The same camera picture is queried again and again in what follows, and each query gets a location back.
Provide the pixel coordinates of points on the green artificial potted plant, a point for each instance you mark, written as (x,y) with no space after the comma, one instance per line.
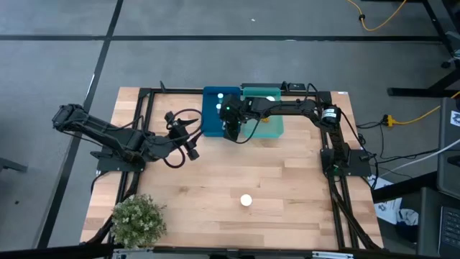
(138,221)

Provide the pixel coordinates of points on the grey cabinet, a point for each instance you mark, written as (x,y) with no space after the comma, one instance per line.
(449,151)

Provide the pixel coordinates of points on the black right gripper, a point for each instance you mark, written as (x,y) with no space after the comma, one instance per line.
(233,109)

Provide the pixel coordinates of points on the dark blue plastic bin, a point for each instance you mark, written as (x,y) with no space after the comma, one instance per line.
(210,126)

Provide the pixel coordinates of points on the black power box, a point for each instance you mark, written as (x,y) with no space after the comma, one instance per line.
(297,86)

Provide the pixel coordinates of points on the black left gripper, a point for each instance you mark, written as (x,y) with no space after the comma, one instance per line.
(177,136)

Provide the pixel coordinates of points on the black keyboard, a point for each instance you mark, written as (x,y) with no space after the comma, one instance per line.
(451,230)

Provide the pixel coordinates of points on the teal plastic bin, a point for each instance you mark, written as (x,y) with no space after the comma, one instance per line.
(273,127)

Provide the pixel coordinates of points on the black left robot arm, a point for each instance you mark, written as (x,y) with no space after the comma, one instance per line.
(108,131)

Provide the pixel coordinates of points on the dark grey box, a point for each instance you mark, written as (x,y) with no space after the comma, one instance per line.
(429,201)

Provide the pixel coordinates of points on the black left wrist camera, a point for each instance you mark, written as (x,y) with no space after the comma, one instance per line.
(169,117)

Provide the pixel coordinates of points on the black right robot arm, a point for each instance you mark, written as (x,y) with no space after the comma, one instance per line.
(287,106)

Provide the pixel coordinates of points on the black aluminium table frame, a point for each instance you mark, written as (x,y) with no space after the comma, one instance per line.
(172,90)

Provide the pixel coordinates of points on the grey chair base leg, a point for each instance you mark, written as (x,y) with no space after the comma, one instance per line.
(10,165)

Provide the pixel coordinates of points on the silver metal bracket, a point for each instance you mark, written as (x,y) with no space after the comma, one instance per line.
(332,255)

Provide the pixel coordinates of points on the white crumpled cloth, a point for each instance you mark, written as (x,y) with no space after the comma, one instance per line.
(408,217)

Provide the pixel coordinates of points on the black diagonal desk beam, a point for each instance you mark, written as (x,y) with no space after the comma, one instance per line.
(402,187)

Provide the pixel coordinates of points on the white table label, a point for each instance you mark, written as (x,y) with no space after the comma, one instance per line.
(343,93)

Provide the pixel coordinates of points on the black desk frame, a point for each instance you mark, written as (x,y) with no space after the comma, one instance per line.
(413,92)

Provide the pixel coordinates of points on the white printed papers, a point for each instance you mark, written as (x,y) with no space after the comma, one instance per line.
(386,208)

